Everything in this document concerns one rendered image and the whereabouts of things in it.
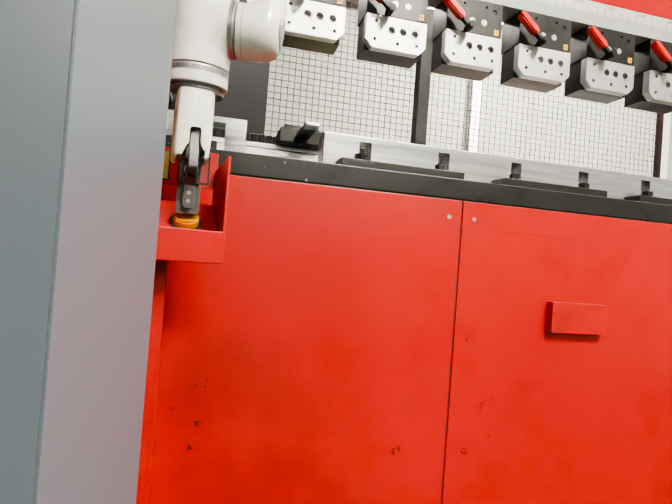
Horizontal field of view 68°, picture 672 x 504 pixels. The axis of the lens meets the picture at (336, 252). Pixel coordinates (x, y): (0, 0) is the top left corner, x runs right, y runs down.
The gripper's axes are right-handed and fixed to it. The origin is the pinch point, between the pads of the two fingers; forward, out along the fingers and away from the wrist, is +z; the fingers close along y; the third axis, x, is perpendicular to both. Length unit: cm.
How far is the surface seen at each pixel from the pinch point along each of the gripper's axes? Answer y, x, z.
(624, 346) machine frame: -10, 104, 23
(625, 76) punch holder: -27, 110, -46
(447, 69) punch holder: -36, 62, -40
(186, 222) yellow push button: 0.5, 0.1, 3.3
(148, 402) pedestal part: 3.2, -3.1, 28.9
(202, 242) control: 6.2, 2.0, 5.6
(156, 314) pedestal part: 2.1, -3.0, 16.6
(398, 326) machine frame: -17, 46, 22
